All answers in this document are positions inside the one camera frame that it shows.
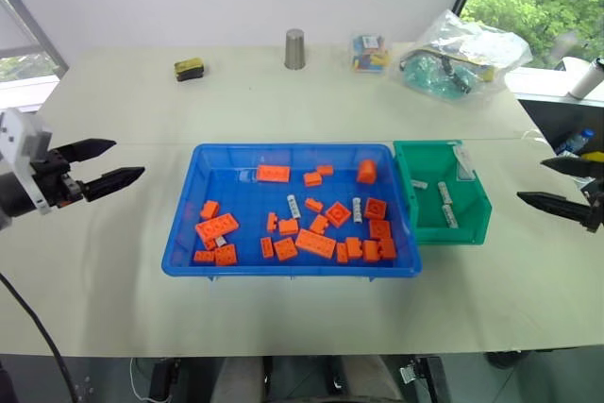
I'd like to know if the black table leg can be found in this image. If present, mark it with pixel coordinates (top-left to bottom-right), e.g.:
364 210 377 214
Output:
398 354 452 403

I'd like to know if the small bag of coloured items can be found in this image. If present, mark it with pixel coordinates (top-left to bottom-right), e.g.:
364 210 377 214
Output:
349 33 393 76

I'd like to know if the yellow and black eraser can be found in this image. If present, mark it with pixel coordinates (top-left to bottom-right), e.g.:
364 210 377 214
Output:
173 58 209 83

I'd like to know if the large clear plastic bag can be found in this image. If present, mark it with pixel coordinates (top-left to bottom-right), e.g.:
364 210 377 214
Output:
394 8 534 105

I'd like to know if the white tumbler with black lid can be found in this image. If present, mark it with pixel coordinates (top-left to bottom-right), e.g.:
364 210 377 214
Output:
567 57 604 101

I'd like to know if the white window ledge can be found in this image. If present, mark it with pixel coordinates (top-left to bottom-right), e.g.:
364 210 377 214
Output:
503 55 604 105

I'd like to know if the clear water bottle blue cap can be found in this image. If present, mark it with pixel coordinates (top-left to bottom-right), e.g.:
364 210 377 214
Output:
555 127 596 158

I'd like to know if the grey window frame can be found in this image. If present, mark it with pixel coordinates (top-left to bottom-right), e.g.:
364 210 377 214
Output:
0 0 71 79

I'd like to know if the tall orange building block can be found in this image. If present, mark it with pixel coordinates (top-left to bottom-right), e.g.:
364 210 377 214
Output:
355 158 380 186

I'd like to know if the long orange building block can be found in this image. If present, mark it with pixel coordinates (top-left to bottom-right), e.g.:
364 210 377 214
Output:
194 210 241 242
294 228 338 260
255 163 291 184

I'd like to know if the blue plastic tray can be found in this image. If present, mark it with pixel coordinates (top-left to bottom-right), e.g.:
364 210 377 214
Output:
160 142 424 279

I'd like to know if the grey metal cup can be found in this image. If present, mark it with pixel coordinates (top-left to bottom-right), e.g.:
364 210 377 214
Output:
283 28 309 71

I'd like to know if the clear label card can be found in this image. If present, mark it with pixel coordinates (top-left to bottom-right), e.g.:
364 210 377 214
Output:
453 146 477 183

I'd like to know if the black caster wheel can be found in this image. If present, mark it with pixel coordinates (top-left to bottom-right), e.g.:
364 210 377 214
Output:
485 349 526 370

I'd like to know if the green plastic bin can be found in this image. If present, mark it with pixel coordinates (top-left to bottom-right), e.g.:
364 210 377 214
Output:
392 139 494 245

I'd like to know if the white thin cable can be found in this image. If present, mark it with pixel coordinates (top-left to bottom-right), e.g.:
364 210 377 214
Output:
128 357 153 400

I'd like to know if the square orange building block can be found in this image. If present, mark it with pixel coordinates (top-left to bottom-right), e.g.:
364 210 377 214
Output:
325 201 351 227
214 243 239 267
367 219 394 241
273 236 299 262
363 196 389 222

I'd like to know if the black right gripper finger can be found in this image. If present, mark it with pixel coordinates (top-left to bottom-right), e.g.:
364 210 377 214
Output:
540 155 604 179
515 191 592 226

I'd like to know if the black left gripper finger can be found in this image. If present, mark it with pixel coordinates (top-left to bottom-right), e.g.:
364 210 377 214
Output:
81 166 146 203
49 138 118 165

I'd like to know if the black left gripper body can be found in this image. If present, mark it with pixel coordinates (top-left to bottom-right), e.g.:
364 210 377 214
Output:
29 148 90 210

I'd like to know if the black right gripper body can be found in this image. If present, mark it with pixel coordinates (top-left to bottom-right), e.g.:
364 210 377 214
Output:
581 175 604 235

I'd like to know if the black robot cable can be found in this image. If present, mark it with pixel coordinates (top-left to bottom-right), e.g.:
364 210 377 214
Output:
0 272 79 403

